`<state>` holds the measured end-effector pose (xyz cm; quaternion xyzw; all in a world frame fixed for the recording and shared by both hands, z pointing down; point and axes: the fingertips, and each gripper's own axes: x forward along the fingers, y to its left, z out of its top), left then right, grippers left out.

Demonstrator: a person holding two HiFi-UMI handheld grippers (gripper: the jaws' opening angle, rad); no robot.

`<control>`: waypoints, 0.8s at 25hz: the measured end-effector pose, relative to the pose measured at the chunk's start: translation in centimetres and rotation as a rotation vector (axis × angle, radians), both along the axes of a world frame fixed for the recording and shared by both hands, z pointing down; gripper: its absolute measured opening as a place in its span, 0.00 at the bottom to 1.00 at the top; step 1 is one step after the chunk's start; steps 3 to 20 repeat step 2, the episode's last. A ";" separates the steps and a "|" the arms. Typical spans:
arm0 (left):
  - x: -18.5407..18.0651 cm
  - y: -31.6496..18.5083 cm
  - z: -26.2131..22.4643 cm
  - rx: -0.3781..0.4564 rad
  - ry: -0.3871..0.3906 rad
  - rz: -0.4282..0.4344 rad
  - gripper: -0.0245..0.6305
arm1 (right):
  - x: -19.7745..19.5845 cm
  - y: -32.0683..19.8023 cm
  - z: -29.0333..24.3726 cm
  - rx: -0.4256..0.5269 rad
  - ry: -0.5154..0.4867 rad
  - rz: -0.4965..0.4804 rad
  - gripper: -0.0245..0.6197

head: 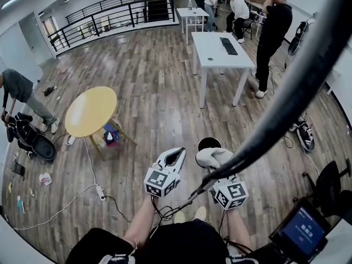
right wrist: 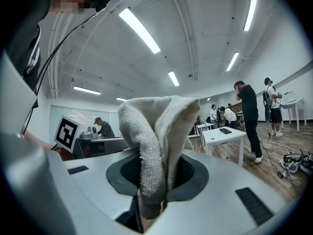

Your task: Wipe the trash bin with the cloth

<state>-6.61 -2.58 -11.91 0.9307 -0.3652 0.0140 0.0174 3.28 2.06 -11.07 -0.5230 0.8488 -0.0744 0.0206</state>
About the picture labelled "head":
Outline black metal railing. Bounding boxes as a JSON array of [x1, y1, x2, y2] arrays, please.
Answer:
[[48, 0, 176, 52]]

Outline white narrow desk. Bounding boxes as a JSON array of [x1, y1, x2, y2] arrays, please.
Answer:
[[326, 64, 344, 96]]

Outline blue printed packet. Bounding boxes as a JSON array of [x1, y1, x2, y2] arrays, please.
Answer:
[[103, 130, 122, 142]]

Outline teal flat packet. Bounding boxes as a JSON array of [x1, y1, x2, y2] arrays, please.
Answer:
[[16, 195, 26, 214]]

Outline yellow round table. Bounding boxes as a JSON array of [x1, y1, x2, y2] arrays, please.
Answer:
[[65, 86, 138, 161]]

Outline person's left forearm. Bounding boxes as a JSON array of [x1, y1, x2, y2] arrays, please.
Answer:
[[122, 196, 160, 249]]

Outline black power cable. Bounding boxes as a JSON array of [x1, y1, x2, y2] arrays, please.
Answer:
[[104, 195, 133, 222]]

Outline crumpled white wrapper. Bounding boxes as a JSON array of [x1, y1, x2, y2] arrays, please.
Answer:
[[38, 173, 53, 186]]

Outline white rectangular table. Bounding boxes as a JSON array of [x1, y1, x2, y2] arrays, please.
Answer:
[[191, 31, 256, 109]]

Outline thick black headset cable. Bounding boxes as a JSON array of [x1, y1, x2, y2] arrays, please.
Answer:
[[152, 0, 352, 228]]

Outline person's right forearm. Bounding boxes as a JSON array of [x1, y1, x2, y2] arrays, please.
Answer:
[[225, 208, 252, 251]]

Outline black folding chair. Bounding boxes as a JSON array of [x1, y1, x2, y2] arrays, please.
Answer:
[[241, 18, 256, 40]]

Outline wooden desk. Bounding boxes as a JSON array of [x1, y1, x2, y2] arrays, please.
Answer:
[[244, 0, 269, 38]]

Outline small white table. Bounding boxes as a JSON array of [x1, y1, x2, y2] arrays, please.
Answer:
[[175, 7, 210, 46]]

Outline black mesh wastebasket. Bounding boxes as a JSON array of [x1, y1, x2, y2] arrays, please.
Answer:
[[10, 160, 26, 175]]

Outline person's right beige shoe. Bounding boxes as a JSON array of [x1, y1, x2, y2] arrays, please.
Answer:
[[192, 206, 207, 222]]

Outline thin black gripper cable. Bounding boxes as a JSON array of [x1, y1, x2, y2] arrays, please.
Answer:
[[150, 196, 177, 230], [218, 209, 256, 255]]

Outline person's black shirt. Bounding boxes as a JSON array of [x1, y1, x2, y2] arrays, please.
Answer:
[[65, 220, 276, 264]]

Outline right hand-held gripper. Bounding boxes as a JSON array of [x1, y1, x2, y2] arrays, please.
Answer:
[[206, 166, 250, 211]]

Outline metal trash bin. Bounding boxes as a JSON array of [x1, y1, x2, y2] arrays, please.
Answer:
[[197, 137, 222, 152]]

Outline black monitor screen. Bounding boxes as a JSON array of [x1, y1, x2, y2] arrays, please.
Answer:
[[268, 197, 331, 262]]

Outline white paper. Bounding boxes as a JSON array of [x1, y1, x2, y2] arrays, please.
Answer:
[[195, 147, 234, 170]]

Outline black office chair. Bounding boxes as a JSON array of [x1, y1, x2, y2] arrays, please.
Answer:
[[293, 159, 352, 219]]

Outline white power cord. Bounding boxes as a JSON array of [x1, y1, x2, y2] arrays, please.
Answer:
[[82, 137, 100, 186], [12, 184, 97, 230]]

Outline black keyboard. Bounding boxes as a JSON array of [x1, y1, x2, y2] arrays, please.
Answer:
[[219, 36, 239, 56]]

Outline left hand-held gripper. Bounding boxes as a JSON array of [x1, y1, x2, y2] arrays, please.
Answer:
[[143, 146, 187, 198]]

